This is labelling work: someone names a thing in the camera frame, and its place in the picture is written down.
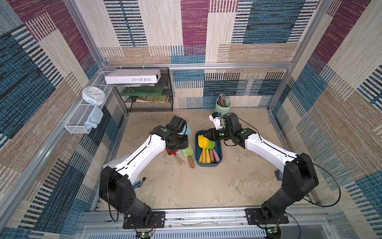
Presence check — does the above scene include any light blue trowel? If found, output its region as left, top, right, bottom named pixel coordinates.
left=185, top=123, right=191, bottom=136

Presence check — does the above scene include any red shovel wooden handle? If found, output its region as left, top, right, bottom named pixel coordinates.
left=166, top=148, right=185, bottom=165

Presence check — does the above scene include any yellow shovel blue tip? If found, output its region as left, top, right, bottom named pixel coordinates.
left=198, top=135, right=210, bottom=164

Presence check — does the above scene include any purple trowel pink handle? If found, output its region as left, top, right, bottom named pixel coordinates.
left=212, top=149, right=221, bottom=163

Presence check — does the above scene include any green trowel yellow handle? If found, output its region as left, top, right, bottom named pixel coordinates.
left=206, top=140, right=215, bottom=164

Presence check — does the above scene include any green trowel wooden handle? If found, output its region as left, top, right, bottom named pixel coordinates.
left=209, top=150, right=214, bottom=163
left=181, top=144, right=195, bottom=169

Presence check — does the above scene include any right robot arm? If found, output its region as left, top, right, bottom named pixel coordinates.
left=204, top=112, right=319, bottom=224

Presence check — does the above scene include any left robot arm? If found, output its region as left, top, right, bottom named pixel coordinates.
left=99, top=116, right=189, bottom=226

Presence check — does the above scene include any dark teal storage box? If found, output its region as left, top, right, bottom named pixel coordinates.
left=194, top=130, right=223, bottom=167

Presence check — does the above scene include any white folio box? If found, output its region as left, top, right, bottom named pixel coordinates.
left=104, top=69, right=161, bottom=85

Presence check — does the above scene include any mint green pencil cup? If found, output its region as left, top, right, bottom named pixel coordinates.
left=215, top=99, right=231, bottom=116

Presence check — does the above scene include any colored pencils bundle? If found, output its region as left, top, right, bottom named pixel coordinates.
left=217, top=94, right=227, bottom=108

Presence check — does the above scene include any colourful book on shelf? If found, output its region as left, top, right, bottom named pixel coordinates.
left=135, top=95, right=169, bottom=103

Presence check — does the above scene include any green book on shelf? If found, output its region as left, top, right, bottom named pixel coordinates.
left=120, top=86, right=165, bottom=97

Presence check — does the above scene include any dark smartphone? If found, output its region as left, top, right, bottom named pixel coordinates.
left=275, top=170, right=284, bottom=181

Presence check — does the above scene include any open white book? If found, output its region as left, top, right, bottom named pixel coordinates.
left=102, top=153, right=146, bottom=189

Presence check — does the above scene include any light blue cloth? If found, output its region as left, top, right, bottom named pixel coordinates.
left=84, top=106, right=103, bottom=131

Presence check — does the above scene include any white round clock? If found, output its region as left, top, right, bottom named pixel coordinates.
left=82, top=86, right=106, bottom=106

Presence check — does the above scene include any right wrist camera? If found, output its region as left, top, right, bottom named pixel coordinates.
left=209, top=112, right=223, bottom=129

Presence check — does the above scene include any black wire shelf rack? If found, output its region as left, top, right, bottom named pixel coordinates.
left=116, top=68, right=174, bottom=113

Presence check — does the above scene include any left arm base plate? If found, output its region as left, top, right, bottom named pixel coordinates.
left=122, top=211, right=166, bottom=229

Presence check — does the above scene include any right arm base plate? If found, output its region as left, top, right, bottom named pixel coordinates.
left=244, top=208, right=289, bottom=225

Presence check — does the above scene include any white wire basket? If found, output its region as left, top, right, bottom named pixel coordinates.
left=65, top=84, right=112, bottom=134

